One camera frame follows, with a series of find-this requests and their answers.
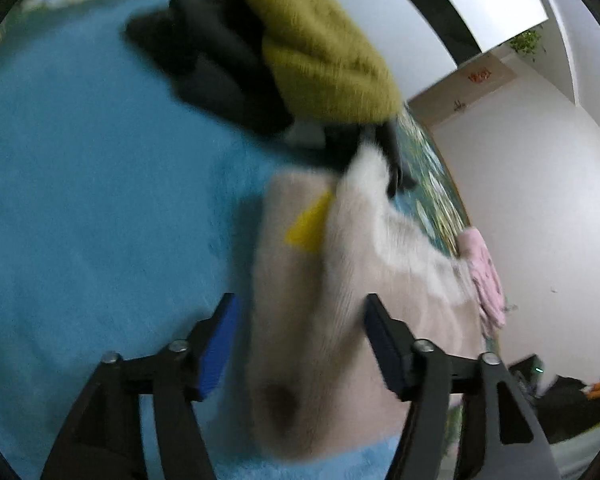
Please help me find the beige fuzzy sweater yellow pattern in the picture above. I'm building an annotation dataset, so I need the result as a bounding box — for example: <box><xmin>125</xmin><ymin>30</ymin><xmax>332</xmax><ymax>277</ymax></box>
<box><xmin>247</xmin><ymin>143</ymin><xmax>484</xmax><ymax>462</ymax></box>

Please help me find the red door decoration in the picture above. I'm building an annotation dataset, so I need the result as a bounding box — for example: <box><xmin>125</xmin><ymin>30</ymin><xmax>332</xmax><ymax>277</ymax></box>
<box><xmin>467</xmin><ymin>67</ymin><xmax>493</xmax><ymax>84</ymax></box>

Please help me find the beige door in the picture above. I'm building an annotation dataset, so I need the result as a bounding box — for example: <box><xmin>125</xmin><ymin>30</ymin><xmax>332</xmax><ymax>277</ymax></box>
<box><xmin>408</xmin><ymin>53</ymin><xmax>517</xmax><ymax>128</ymax></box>

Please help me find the pink folded garment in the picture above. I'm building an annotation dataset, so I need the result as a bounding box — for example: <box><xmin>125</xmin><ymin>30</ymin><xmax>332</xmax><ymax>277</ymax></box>
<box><xmin>456</xmin><ymin>226</ymin><xmax>506</xmax><ymax>337</ymax></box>

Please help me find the olive green knit sweater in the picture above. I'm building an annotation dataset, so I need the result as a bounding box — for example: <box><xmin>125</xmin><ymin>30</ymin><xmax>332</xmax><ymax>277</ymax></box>
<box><xmin>246</xmin><ymin>0</ymin><xmax>403</xmax><ymax>124</ymax></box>

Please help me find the white black wardrobe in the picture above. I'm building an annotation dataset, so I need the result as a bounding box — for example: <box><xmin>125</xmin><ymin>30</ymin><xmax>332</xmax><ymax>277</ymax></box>
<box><xmin>337</xmin><ymin>0</ymin><xmax>547</xmax><ymax>101</ymax></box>

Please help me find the green hanging plant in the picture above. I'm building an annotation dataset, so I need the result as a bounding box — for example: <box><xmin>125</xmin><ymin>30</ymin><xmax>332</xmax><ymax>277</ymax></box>
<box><xmin>507</xmin><ymin>28</ymin><xmax>546</xmax><ymax>62</ymax></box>

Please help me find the dark grey folded garment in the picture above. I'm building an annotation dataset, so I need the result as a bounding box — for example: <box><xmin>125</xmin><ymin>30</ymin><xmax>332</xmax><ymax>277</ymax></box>
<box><xmin>124</xmin><ymin>0</ymin><xmax>361</xmax><ymax>174</ymax></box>

